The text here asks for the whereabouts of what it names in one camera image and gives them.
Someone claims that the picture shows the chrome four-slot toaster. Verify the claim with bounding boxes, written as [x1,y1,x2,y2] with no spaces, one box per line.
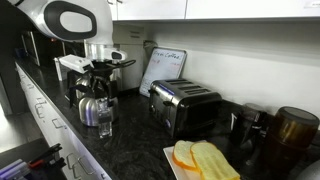
[147,78,224,140]

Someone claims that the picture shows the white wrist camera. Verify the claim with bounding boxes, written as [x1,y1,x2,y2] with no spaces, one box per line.
[54,54,95,75]

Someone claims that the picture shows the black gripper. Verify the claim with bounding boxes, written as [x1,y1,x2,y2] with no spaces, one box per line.
[88,59,118,102]

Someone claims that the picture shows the black clamp with orange grip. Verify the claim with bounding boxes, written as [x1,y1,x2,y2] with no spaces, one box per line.
[42,157,67,171]
[28,142,64,165]

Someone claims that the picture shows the steel carafe with black lid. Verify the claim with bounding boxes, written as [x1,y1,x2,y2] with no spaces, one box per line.
[68,78,120,128]

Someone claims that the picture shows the yellow bread slice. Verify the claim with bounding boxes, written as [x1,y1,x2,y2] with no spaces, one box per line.
[171,139,201,173]
[189,142,241,180]

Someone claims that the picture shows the clear drawer handle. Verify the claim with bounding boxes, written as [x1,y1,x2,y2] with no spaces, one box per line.
[51,117,68,130]
[66,152,82,180]
[34,97,48,120]
[76,155,97,176]

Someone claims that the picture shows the clear square plastic container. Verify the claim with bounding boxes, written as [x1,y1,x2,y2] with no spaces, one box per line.
[97,97,114,140]

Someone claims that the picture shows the grey rounded pot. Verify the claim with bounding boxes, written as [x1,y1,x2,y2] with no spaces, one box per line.
[293,159,320,180]

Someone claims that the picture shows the steel commercial coffee machine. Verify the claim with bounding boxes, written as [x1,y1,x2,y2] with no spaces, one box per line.
[53,23,148,101]

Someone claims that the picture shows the large brown jar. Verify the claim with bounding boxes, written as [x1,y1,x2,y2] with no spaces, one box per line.
[264,106,320,176]

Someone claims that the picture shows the white plate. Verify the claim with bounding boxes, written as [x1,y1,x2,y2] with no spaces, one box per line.
[162,139,208,180]

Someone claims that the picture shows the small whiteboard sign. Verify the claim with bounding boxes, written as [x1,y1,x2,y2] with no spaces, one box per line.
[138,46,188,99]

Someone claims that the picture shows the black cart top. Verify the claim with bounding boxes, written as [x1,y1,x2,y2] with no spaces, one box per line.
[0,137,68,180]

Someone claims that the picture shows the aluminium profile bars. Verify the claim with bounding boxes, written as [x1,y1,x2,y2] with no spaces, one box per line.
[0,158,32,180]

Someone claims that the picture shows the white drawer cabinet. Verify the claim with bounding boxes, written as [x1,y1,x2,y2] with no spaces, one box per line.
[14,62,113,180]

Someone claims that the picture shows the white wall cabinet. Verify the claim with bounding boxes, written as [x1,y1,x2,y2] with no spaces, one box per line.
[106,0,320,22]

